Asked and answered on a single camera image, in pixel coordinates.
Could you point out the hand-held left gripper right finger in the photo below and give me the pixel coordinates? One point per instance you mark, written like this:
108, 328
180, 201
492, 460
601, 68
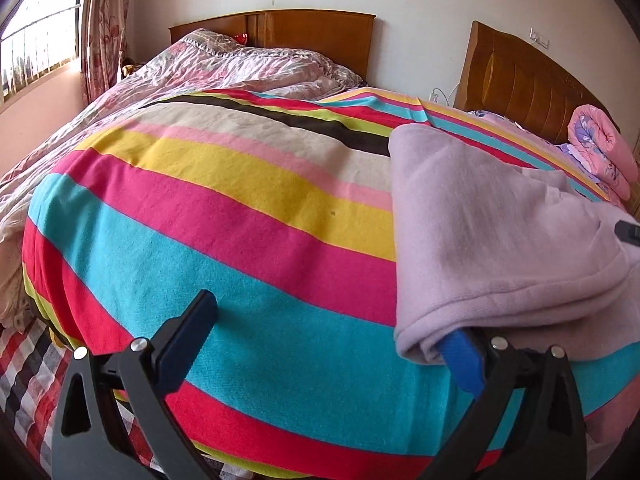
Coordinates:
465, 362

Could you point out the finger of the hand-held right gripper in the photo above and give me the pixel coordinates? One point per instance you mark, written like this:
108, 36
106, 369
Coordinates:
629, 232

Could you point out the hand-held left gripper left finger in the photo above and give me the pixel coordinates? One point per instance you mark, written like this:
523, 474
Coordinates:
172, 347

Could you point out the lilac pants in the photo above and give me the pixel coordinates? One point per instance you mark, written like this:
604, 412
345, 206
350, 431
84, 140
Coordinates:
500, 240

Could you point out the rolled pink floral quilt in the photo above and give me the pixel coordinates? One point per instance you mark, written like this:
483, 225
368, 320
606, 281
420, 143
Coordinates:
607, 150

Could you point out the colourful striped cloth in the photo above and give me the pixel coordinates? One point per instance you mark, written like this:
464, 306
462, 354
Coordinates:
225, 240

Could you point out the plaid bed sheet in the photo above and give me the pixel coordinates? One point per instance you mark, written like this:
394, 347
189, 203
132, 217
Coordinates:
30, 390

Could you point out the padded wooden headboard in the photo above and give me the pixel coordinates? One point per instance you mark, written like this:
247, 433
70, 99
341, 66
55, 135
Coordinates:
525, 85

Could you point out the patterned pink grey quilt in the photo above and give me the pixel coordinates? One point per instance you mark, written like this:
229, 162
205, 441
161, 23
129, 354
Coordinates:
175, 70

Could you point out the small red item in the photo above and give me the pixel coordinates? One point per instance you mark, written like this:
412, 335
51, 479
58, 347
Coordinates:
241, 38

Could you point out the red floral curtain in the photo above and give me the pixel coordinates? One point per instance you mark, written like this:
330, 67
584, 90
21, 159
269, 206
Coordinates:
107, 30

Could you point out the plain wooden headboard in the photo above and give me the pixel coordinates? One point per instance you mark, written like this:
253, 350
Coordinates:
300, 35

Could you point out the barred window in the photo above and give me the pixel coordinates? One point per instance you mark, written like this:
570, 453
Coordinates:
40, 30

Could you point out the white wall socket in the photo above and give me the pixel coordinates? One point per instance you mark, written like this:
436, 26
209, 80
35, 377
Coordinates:
539, 38

